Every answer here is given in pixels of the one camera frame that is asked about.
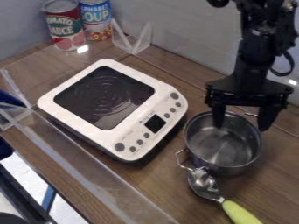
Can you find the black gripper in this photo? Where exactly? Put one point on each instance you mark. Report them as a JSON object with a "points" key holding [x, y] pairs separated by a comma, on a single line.
{"points": [[267, 95]]}

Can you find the silver pot with handles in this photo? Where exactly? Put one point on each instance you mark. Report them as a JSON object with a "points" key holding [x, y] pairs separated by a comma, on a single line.
{"points": [[225, 151]]}

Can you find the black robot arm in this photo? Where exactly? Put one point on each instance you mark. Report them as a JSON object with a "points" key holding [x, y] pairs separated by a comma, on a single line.
{"points": [[269, 34]]}

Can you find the white and black stove top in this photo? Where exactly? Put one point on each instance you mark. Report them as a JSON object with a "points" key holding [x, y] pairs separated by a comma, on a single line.
{"points": [[121, 108]]}

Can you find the clear acrylic front barrier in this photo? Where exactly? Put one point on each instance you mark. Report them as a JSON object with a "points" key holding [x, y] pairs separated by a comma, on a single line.
{"points": [[98, 193]]}

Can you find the alphabet soup can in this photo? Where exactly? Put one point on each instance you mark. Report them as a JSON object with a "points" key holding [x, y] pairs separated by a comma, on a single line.
{"points": [[95, 13]]}

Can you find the tomato sauce can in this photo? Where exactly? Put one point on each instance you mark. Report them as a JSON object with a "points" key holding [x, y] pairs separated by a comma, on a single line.
{"points": [[65, 24]]}

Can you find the spoon with green handle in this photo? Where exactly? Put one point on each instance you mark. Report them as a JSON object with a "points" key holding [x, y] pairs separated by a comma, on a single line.
{"points": [[205, 186]]}

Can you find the clear acrylic corner bracket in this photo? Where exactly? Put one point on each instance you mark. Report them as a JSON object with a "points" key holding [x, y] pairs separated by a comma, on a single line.
{"points": [[130, 43]]}

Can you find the black metal table frame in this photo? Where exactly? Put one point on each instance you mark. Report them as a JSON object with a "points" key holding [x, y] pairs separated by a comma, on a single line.
{"points": [[31, 211]]}

